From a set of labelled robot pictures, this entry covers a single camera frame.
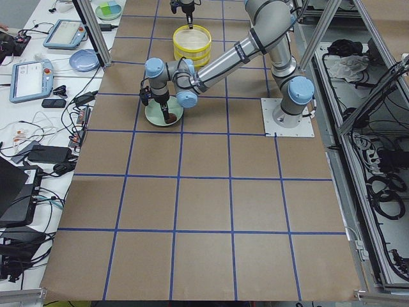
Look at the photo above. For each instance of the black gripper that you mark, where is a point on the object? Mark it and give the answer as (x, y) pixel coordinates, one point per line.
(187, 5)
(160, 96)

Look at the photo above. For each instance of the brown steamed bun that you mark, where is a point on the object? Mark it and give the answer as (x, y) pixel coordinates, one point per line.
(171, 118)

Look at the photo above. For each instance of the yellow rimmed steamer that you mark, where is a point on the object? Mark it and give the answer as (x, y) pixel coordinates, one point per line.
(199, 59)
(192, 42)

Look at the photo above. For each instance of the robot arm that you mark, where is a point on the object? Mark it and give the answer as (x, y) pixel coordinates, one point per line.
(271, 20)

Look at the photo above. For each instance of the light green plate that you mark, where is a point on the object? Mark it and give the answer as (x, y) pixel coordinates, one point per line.
(154, 115)

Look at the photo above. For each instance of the green plate with blocks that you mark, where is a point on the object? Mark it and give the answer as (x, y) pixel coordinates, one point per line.
(108, 10)

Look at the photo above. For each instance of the blue plate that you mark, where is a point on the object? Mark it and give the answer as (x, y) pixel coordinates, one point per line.
(84, 60)

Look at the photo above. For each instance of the black phone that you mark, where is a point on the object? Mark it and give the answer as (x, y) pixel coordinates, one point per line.
(53, 103)

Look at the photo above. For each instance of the upper teach pendant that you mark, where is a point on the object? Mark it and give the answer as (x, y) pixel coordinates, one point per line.
(65, 34)

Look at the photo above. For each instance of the teach pendant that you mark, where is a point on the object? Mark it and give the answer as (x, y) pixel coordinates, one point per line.
(31, 80)
(65, 34)

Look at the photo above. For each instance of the black power adapter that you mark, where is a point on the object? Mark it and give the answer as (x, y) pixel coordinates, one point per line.
(49, 154)

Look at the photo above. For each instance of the lower teach pendant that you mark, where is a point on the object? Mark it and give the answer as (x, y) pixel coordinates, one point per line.
(31, 80)

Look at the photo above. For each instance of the black laptop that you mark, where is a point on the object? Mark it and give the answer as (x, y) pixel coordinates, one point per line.
(19, 187)

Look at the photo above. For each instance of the white crumpled cloth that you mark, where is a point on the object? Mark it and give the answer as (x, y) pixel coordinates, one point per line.
(349, 68)

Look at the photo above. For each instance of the aluminium frame post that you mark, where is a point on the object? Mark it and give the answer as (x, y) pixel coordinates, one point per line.
(88, 19)

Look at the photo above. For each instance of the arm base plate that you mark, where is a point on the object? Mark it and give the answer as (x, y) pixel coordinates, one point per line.
(302, 128)

